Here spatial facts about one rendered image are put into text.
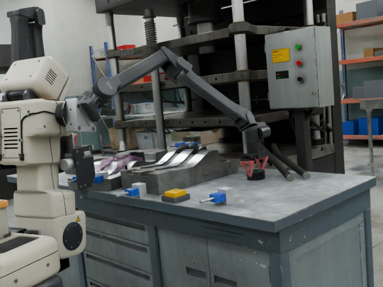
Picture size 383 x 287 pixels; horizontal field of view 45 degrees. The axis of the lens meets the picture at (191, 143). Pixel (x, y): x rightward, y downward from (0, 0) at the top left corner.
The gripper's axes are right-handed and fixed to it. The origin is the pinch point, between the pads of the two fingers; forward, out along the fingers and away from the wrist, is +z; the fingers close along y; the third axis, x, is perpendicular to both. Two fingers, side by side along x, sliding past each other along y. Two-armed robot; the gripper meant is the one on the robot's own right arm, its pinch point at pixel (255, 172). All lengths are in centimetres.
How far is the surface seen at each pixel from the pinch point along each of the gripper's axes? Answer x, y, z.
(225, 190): -17.9, -39.9, -3.4
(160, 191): 17.9, -40.6, -0.4
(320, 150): 25, 96, 8
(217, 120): 57, 40, -20
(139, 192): 23, -48, -1
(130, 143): 532, 321, 44
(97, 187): 55, -47, -1
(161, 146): 105, 36, -5
